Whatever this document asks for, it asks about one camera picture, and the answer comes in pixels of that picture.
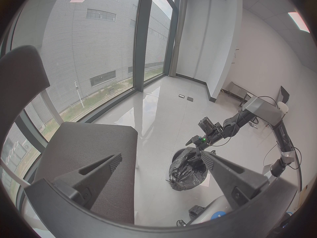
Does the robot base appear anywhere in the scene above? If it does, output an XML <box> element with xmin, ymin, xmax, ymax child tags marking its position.
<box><xmin>176</xmin><ymin>194</ymin><xmax>234</xmax><ymax>227</ymax></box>

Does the black chair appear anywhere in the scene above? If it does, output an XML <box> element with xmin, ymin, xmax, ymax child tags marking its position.
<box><xmin>280</xmin><ymin>85</ymin><xmax>290</xmax><ymax>104</ymax></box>

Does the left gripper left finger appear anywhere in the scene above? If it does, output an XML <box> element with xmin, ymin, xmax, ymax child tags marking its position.
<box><xmin>53</xmin><ymin>153</ymin><xmax>123</xmax><ymax>210</ymax></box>

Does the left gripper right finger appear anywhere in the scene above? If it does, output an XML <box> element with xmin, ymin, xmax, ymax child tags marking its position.
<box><xmin>202</xmin><ymin>151</ymin><xmax>271</xmax><ymax>210</ymax></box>

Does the grey chair with white frame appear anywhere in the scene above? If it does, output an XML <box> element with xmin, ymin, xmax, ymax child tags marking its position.
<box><xmin>0</xmin><ymin>45</ymin><xmax>138</xmax><ymax>225</ymax></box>

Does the black cable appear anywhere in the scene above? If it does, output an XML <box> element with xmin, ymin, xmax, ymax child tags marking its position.
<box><xmin>291</xmin><ymin>146</ymin><xmax>302</xmax><ymax>170</ymax></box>

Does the black plastic bag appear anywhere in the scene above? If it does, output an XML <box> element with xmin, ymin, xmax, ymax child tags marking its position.
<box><xmin>169</xmin><ymin>146</ymin><xmax>208</xmax><ymax>191</ymax></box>

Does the window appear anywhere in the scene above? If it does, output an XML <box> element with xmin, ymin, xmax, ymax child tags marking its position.
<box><xmin>0</xmin><ymin>0</ymin><xmax>179</xmax><ymax>200</ymax></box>

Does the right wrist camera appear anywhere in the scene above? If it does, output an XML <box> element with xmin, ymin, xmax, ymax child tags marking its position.
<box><xmin>198</xmin><ymin>117</ymin><xmax>221</xmax><ymax>134</ymax></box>

